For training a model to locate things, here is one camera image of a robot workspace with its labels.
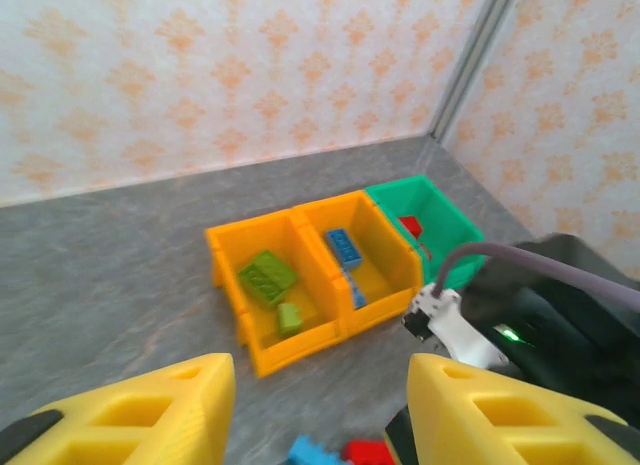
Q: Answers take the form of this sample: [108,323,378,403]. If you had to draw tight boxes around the aluminium frame post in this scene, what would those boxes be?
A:
[428,0,522,142]

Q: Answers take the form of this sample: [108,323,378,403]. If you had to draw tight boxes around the small lime green lego brick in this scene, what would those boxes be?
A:
[276,302,305,337]

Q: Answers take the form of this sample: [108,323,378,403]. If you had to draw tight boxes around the green plastic bin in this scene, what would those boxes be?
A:
[363,173,486,291]

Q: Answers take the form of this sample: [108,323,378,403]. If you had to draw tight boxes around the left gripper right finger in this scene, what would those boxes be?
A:
[406,353,640,465]

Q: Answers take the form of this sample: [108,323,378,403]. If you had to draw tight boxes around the blue lego brick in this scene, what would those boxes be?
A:
[325,228,364,272]
[343,269,370,311]
[286,434,346,465]

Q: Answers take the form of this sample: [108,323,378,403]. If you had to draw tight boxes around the red lego brick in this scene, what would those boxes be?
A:
[342,437,397,465]
[397,214,424,239]

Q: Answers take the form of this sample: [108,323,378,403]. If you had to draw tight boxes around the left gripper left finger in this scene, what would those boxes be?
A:
[0,353,237,465]

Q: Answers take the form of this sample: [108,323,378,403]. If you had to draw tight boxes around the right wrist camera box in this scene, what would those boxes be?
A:
[403,283,511,369]

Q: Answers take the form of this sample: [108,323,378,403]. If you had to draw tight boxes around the orange plastic bin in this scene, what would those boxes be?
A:
[292,189,424,339]
[205,210,351,379]

